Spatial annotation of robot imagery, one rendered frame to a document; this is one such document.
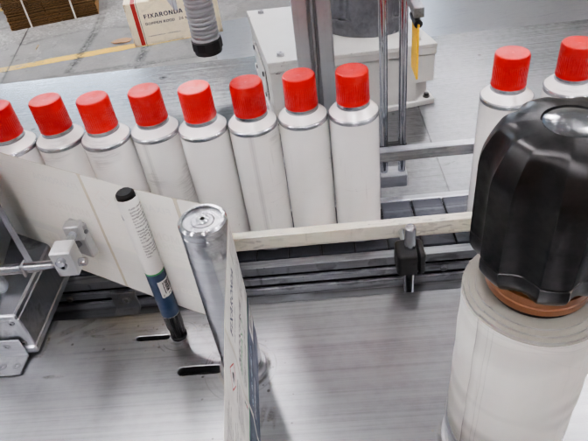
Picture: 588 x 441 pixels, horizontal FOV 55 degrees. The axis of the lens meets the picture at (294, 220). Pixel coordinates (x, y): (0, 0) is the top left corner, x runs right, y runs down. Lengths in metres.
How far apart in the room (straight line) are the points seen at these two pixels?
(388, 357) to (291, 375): 0.09
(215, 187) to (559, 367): 0.39
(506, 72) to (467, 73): 0.55
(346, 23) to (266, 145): 0.46
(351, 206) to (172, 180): 0.20
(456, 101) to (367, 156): 0.46
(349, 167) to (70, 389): 0.35
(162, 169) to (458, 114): 0.56
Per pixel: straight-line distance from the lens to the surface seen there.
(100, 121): 0.60
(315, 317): 0.59
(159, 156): 0.60
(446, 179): 0.84
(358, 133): 0.57
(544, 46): 1.25
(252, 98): 0.56
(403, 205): 0.71
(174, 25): 1.08
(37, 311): 0.65
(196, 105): 0.57
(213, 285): 0.45
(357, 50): 0.95
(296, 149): 0.58
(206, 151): 0.58
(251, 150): 0.58
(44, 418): 0.60
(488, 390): 0.39
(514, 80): 0.59
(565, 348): 0.35
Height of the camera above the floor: 1.33
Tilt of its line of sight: 40 degrees down
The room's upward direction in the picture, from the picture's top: 8 degrees counter-clockwise
